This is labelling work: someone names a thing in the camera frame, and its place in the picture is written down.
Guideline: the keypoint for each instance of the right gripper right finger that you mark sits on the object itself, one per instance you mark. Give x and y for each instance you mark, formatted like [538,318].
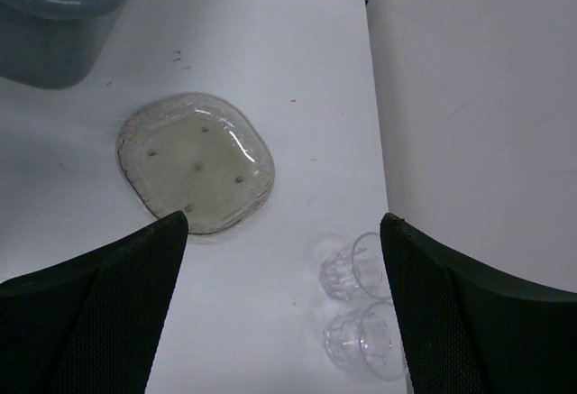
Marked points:
[469,328]

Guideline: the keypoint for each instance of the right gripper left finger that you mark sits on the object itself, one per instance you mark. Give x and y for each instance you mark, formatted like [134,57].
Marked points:
[92,324]

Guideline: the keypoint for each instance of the clear glass plate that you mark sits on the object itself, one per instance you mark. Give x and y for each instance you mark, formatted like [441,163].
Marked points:
[199,154]

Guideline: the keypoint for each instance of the grey plastic bin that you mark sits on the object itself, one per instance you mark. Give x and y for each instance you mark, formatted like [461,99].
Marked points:
[54,43]

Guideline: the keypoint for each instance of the near clear glass cup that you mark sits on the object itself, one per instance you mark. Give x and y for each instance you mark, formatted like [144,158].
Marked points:
[366,343]

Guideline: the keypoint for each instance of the clear glass cup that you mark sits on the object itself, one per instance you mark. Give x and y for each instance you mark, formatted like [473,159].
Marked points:
[366,343]
[351,268]

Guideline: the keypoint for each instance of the far clear glass cup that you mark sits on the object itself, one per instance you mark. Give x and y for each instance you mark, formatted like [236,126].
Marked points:
[351,268]

